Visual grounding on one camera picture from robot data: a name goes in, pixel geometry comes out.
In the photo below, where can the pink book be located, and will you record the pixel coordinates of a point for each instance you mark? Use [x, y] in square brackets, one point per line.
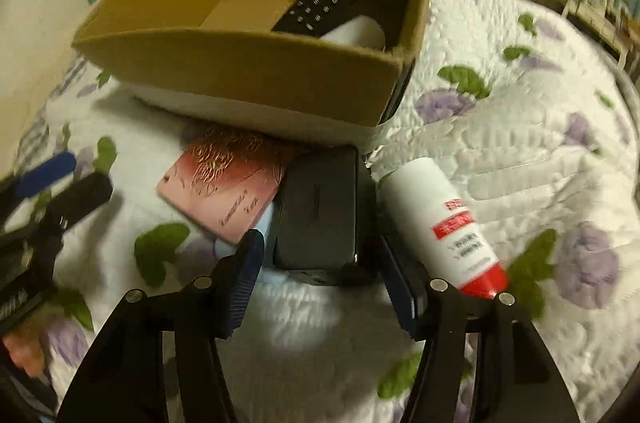
[222, 183]

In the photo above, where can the person's left hand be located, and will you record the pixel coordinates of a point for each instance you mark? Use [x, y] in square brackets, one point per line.
[25, 350]

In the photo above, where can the brown cardboard box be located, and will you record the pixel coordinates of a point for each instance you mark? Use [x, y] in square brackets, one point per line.
[235, 68]

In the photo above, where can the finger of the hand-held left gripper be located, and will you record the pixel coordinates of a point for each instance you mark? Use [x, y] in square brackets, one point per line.
[55, 166]
[82, 195]

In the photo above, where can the white bottle with red cap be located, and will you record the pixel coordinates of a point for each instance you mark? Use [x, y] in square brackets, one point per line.
[440, 223]

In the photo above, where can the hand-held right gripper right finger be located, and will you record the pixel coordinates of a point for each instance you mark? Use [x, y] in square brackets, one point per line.
[401, 290]

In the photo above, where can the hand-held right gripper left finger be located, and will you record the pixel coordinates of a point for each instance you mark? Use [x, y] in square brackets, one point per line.
[244, 275]

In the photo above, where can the white side table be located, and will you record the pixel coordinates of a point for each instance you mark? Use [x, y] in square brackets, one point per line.
[607, 30]

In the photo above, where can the floral quilted blanket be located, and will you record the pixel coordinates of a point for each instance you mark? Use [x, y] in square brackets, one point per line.
[520, 163]

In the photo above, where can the black rectangular box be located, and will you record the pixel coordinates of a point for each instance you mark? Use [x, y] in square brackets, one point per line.
[316, 210]

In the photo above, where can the white cylindrical container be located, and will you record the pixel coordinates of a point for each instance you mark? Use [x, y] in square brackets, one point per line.
[356, 34]

